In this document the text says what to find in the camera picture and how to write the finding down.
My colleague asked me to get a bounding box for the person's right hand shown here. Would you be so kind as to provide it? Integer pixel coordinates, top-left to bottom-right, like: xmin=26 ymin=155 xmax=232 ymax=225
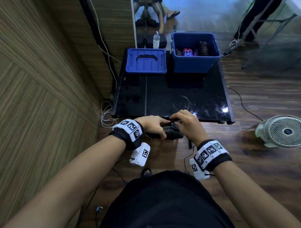
xmin=170 ymin=110 xmax=209 ymax=147

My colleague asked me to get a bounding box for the person's left hand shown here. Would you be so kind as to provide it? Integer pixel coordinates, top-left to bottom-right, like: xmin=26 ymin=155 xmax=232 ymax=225
xmin=135 ymin=115 xmax=171 ymax=141

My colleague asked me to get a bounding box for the black green-striped jump rope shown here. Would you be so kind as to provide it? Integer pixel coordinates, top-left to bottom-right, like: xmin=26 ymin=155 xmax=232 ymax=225
xmin=145 ymin=95 xmax=190 ymax=141

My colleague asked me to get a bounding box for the blue plastic bin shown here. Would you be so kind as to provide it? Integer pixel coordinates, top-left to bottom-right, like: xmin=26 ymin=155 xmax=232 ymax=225
xmin=171 ymin=32 xmax=221 ymax=73

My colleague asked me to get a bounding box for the person's right forearm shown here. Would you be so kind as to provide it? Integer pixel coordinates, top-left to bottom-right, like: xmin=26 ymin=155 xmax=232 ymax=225
xmin=213 ymin=161 xmax=301 ymax=228

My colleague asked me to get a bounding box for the person's left forearm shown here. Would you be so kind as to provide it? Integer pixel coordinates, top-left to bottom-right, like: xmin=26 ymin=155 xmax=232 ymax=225
xmin=4 ymin=135 xmax=127 ymax=228

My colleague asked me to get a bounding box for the person's left foot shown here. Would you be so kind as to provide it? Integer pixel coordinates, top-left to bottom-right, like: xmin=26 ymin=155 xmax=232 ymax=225
xmin=140 ymin=167 xmax=153 ymax=178

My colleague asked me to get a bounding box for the blue bin lid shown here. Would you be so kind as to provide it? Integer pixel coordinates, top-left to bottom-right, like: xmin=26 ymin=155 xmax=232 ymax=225
xmin=125 ymin=48 xmax=167 ymax=75

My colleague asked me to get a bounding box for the person's black clothing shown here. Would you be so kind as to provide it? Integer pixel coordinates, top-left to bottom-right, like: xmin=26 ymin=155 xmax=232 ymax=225
xmin=100 ymin=170 xmax=235 ymax=228

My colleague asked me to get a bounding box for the black wristband with marker tags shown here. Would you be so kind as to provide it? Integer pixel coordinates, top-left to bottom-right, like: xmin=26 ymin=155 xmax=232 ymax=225
xmin=109 ymin=119 xmax=144 ymax=151
xmin=193 ymin=139 xmax=233 ymax=172

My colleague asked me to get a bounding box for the black glossy low table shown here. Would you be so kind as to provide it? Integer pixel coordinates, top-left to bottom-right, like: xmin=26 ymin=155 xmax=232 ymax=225
xmin=111 ymin=49 xmax=235 ymax=125

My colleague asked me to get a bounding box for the black pouch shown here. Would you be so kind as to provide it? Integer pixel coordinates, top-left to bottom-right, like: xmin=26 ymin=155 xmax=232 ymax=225
xmin=145 ymin=34 xmax=167 ymax=49

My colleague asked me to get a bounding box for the white floor fan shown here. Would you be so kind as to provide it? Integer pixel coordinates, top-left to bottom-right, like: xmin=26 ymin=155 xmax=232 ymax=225
xmin=255 ymin=115 xmax=301 ymax=148

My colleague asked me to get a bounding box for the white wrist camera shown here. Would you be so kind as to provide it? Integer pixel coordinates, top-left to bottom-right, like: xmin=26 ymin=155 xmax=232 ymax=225
xmin=129 ymin=142 xmax=151 ymax=167
xmin=189 ymin=158 xmax=210 ymax=181

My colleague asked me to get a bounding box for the black camera cable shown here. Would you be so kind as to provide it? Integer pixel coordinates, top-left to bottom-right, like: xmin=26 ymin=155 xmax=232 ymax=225
xmin=183 ymin=145 xmax=216 ymax=177
xmin=75 ymin=157 xmax=136 ymax=228

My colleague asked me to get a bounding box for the white cable coil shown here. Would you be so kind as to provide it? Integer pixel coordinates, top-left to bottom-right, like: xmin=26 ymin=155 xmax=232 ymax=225
xmin=100 ymin=101 xmax=119 ymax=128

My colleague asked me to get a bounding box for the black floor cable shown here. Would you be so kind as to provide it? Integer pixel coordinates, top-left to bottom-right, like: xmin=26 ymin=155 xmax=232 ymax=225
xmin=227 ymin=87 xmax=263 ymax=122

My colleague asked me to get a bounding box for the thin white hanging cable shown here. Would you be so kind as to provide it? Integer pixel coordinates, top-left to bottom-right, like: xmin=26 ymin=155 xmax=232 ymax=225
xmin=221 ymin=0 xmax=256 ymax=58

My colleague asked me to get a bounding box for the white wall cable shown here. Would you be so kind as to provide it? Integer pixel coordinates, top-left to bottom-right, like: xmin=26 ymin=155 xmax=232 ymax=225
xmin=89 ymin=0 xmax=122 ymax=89

